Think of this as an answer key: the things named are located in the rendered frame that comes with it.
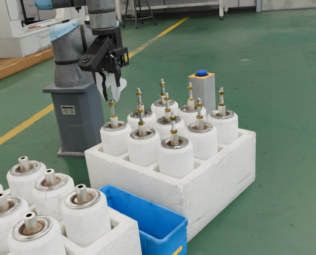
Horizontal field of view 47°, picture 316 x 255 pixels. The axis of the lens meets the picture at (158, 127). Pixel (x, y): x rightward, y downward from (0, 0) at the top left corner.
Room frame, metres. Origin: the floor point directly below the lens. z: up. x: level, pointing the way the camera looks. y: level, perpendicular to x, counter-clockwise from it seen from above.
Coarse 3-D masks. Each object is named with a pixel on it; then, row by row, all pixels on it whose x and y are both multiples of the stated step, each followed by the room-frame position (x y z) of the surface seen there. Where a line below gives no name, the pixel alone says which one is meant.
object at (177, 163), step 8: (160, 144) 0.89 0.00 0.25; (192, 144) 0.88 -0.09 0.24; (160, 152) 0.86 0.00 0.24; (168, 152) 0.84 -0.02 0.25; (176, 152) 0.84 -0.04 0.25; (184, 152) 0.84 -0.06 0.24; (192, 152) 0.87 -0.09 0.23; (160, 160) 0.87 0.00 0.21; (168, 160) 0.84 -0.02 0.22; (176, 160) 0.84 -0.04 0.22; (184, 160) 0.84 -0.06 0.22; (192, 160) 0.87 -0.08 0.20; (160, 168) 0.87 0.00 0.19; (168, 168) 0.85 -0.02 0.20; (176, 168) 0.84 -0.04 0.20; (184, 168) 0.84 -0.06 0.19; (192, 168) 0.86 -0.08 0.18; (176, 176) 0.84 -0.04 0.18; (184, 176) 0.84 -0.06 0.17
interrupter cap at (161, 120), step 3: (159, 117) 1.08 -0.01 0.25; (162, 117) 1.08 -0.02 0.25; (177, 117) 1.06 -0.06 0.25; (156, 120) 1.05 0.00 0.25; (159, 120) 1.05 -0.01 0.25; (162, 120) 1.05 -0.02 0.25; (177, 120) 1.04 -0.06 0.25; (180, 120) 1.04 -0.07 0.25; (159, 123) 1.03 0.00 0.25; (162, 123) 1.02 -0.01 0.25; (165, 123) 1.02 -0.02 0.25; (168, 123) 1.02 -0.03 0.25
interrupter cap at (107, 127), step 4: (104, 124) 1.06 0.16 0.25; (108, 124) 1.06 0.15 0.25; (120, 124) 1.06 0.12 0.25; (124, 124) 1.05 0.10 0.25; (104, 128) 1.03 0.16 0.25; (108, 128) 1.03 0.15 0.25; (112, 128) 1.04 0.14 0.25; (116, 128) 1.02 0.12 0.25; (120, 128) 1.02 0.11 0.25; (124, 128) 1.02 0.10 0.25
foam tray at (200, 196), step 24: (240, 144) 0.99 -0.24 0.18; (96, 168) 1.01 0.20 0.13; (120, 168) 0.93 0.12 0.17; (144, 168) 0.89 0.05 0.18; (216, 168) 0.89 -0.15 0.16; (240, 168) 0.99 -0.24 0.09; (144, 192) 0.87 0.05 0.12; (168, 192) 0.81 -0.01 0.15; (192, 192) 0.81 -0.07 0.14; (216, 192) 0.89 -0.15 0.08; (240, 192) 0.99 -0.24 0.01; (192, 216) 0.80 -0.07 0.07
